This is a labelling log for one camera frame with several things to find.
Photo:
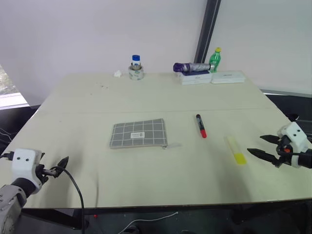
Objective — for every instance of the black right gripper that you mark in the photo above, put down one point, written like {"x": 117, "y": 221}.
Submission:
{"x": 282, "y": 151}

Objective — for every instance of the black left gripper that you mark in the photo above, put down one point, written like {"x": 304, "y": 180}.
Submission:
{"x": 45, "y": 172}

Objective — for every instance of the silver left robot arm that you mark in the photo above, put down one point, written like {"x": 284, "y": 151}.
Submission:
{"x": 9, "y": 202}

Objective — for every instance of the grey checkered pouch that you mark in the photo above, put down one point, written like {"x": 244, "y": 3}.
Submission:
{"x": 137, "y": 132}

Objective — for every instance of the yellow highlighter with clear cap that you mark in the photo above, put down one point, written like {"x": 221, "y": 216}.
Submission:
{"x": 240, "y": 158}

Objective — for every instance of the red and black marker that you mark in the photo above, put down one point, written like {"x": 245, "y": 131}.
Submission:
{"x": 200, "y": 125}

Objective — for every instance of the flat white box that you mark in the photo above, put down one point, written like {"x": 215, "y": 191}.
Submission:
{"x": 228, "y": 77}

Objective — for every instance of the white box with blue side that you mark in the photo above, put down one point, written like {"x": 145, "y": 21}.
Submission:
{"x": 196, "y": 78}

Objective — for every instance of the green plastic bottle yellow cap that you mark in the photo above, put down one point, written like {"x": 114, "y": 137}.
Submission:
{"x": 215, "y": 59}

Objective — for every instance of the crumpled white tissue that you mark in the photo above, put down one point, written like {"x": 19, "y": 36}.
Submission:
{"x": 118, "y": 73}

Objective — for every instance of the folded purple grey umbrella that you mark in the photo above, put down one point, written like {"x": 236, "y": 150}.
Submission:
{"x": 192, "y": 66}

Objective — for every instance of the white tape roll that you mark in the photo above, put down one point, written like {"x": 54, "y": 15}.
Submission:
{"x": 136, "y": 74}

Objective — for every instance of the small bottle with blue cap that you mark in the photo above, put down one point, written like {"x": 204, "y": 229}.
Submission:
{"x": 135, "y": 59}

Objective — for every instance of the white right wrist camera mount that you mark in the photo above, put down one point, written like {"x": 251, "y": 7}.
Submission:
{"x": 293, "y": 134}

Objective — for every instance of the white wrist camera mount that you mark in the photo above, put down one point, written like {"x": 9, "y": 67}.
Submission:
{"x": 24, "y": 163}
{"x": 293, "y": 134}

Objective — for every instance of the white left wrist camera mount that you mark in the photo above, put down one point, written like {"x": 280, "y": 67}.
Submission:
{"x": 24, "y": 163}

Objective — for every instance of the black table frame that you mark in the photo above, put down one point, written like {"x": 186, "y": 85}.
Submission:
{"x": 51, "y": 215}

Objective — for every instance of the dark grey wall pillar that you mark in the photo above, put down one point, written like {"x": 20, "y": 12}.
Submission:
{"x": 207, "y": 31}

